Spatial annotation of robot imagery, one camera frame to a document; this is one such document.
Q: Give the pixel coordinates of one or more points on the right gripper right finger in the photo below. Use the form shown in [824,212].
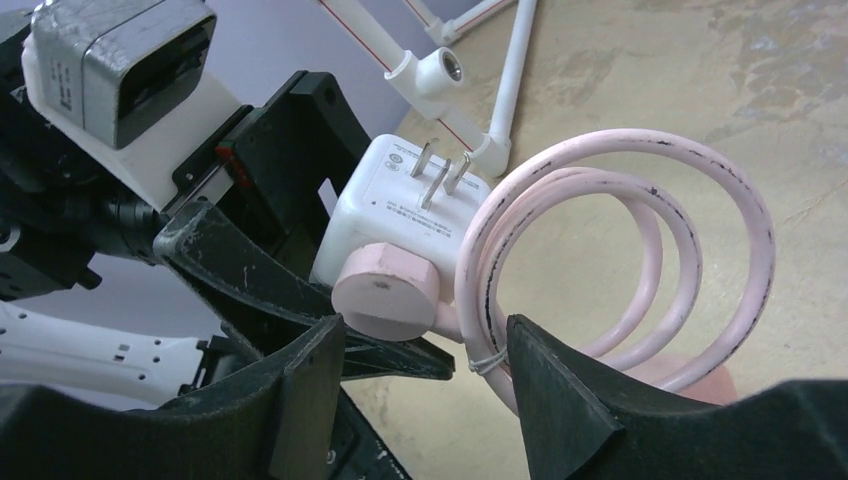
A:
[581,419]

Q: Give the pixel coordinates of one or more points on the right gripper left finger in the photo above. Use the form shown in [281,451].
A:
[272,419]

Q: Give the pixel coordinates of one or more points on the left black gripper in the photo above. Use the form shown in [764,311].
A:
[248,194]

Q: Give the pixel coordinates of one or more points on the pink plug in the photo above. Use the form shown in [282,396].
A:
[388,293]

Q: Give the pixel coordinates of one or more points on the white cube socket adapter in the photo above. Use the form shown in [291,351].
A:
[382,203]

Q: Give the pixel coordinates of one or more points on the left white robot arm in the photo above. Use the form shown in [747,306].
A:
[151,368]

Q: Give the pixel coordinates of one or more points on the pink round puck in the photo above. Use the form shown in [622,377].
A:
[716,388]

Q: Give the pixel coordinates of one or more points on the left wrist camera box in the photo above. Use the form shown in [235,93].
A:
[126,82]

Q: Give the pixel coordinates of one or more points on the white PVC pipe frame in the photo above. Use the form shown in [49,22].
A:
[426,82]

